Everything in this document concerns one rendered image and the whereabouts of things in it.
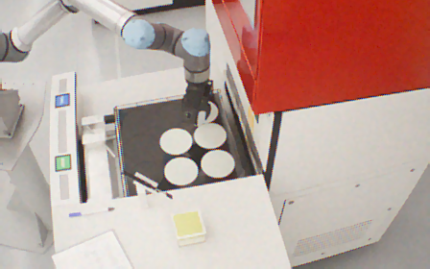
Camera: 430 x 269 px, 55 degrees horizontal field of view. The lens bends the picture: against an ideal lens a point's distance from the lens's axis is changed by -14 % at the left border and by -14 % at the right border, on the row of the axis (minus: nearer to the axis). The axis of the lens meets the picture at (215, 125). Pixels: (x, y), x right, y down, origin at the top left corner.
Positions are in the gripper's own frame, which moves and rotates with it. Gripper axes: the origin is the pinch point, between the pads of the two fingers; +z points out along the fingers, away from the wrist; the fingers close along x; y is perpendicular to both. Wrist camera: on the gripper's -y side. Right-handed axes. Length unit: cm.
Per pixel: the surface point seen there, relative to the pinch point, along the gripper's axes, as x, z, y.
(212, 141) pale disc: -6.2, 1.3, -4.1
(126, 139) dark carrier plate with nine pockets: 20.3, 1.3, -10.4
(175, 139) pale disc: 5.2, 1.3, -6.3
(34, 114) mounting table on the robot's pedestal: 65, 9, -4
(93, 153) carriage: 30.0, 3.3, -17.2
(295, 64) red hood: -27, -46, -14
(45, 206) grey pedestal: 73, 67, -15
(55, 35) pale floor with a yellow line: 149, 91, 126
